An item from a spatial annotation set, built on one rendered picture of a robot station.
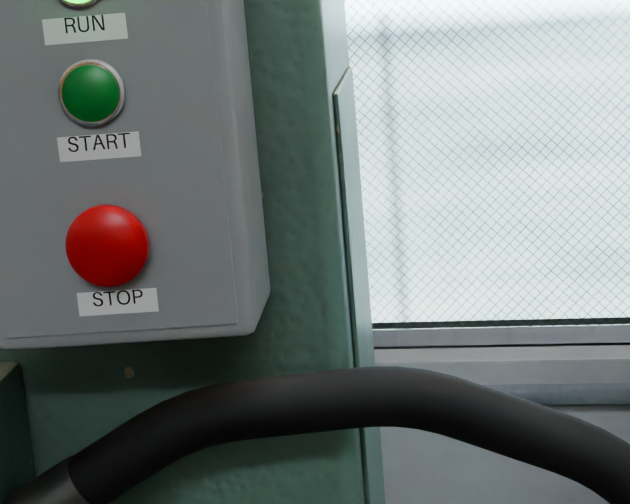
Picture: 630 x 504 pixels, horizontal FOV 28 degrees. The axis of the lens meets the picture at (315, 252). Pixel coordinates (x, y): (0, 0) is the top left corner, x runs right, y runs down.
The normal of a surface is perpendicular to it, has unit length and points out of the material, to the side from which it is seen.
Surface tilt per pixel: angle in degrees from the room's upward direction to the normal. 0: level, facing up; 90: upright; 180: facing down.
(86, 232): 83
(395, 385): 53
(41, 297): 90
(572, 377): 90
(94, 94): 90
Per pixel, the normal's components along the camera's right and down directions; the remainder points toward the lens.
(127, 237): 0.07, 0.15
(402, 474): -0.21, 0.22
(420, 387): 0.04, -0.42
